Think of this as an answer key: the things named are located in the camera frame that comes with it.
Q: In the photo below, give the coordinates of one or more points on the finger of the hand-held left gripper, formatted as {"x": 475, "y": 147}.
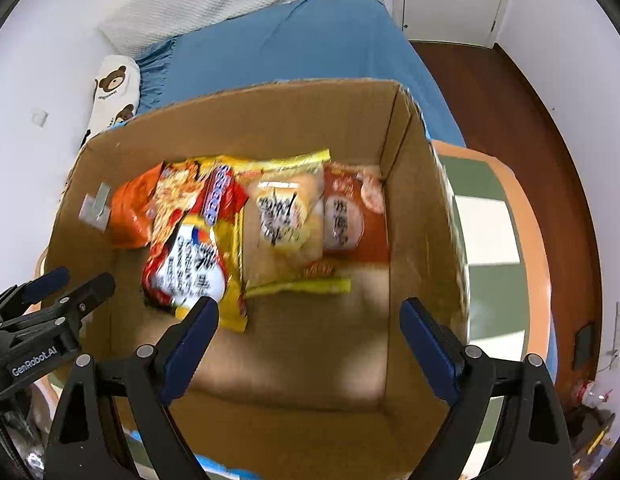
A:
{"x": 89, "y": 290}
{"x": 47, "y": 280}

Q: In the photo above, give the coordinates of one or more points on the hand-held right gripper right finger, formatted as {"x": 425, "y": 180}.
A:
{"x": 430, "y": 355}

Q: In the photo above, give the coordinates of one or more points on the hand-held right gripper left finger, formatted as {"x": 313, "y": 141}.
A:
{"x": 189, "y": 345}

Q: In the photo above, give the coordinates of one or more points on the brown cardboard box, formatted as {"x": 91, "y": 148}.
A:
{"x": 300, "y": 360}

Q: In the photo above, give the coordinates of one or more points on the yellow red snack bag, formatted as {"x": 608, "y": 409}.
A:
{"x": 233, "y": 280}

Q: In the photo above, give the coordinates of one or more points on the grey tape piece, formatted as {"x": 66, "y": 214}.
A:
{"x": 97, "y": 210}

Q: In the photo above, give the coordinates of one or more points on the red noodle packet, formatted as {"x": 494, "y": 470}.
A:
{"x": 184, "y": 260}

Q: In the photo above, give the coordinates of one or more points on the green white checkered table mat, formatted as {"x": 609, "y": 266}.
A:
{"x": 485, "y": 225}

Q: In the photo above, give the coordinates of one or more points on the clear yellow-edged bread packet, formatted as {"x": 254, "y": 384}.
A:
{"x": 285, "y": 240}

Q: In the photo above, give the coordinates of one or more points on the orange brown snack packet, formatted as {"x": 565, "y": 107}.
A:
{"x": 355, "y": 230}

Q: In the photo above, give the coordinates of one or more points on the clear plastic bottle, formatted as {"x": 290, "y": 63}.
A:
{"x": 592, "y": 394}

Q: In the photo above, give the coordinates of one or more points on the bear print pillow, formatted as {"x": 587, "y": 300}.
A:
{"x": 114, "y": 85}

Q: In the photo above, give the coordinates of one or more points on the blue bed sheet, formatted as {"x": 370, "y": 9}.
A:
{"x": 300, "y": 45}

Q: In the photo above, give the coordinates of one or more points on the white door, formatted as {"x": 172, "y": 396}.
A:
{"x": 450, "y": 0}

